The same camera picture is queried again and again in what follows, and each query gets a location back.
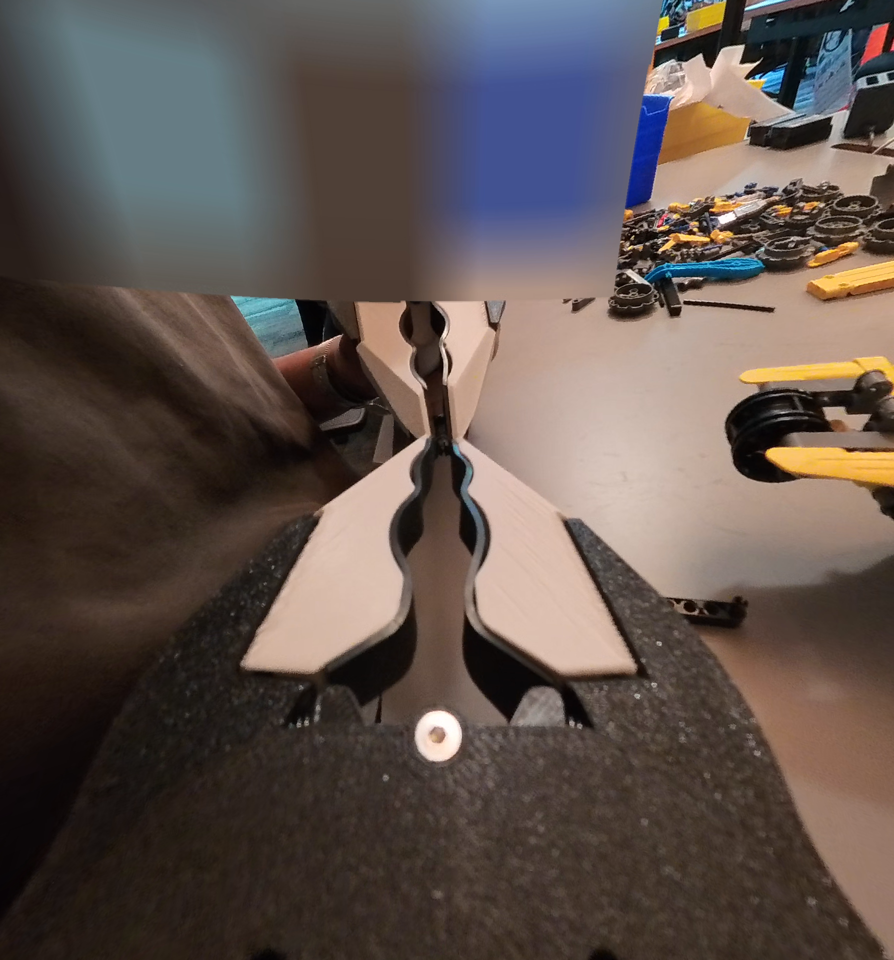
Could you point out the storage shelf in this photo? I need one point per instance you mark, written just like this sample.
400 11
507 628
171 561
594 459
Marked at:
792 30

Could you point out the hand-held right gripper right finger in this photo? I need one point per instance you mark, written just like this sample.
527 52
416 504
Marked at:
544 592

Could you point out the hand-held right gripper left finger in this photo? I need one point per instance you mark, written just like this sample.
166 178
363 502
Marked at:
342 585

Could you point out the black stand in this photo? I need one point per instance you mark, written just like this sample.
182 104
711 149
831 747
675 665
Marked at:
882 105

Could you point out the blue plastic bin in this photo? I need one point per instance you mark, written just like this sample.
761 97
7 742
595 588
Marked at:
646 150

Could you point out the person's left hand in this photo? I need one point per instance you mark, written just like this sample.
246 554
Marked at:
353 367

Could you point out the yellow black toy brick vehicle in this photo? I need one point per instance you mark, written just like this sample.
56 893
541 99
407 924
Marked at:
829 457

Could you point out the dark grey upright brick piece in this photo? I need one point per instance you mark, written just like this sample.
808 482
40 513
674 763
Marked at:
891 191

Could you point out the person's left forearm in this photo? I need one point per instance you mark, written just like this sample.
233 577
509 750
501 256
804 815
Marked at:
291 371

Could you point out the cyan curved brick piece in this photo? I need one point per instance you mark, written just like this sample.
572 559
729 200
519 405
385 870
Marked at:
702 270

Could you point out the person's brown clothing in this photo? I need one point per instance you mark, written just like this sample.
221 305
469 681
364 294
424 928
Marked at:
117 450

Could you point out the white crumpled paper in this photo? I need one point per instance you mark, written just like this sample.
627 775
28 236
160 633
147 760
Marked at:
724 75

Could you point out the black rectangular box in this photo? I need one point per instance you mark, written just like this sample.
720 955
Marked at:
792 129

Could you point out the long black holed brick beam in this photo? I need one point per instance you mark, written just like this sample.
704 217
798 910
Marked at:
706 609

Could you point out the short black brick beam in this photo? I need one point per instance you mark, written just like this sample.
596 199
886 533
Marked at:
672 296

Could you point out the long yellow brick panel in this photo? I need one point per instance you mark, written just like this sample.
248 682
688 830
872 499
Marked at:
867 279

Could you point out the thin black axle rod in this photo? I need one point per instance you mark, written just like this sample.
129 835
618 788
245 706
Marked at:
728 305

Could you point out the yellow storage box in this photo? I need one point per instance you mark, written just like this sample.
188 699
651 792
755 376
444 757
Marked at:
702 139

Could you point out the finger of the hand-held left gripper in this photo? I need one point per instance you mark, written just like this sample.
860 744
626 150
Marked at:
469 352
387 352

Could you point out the black brick connector pin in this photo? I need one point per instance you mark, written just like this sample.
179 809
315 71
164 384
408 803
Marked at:
442 442

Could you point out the pile of toy brick parts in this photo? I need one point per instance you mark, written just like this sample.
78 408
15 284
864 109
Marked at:
717 225

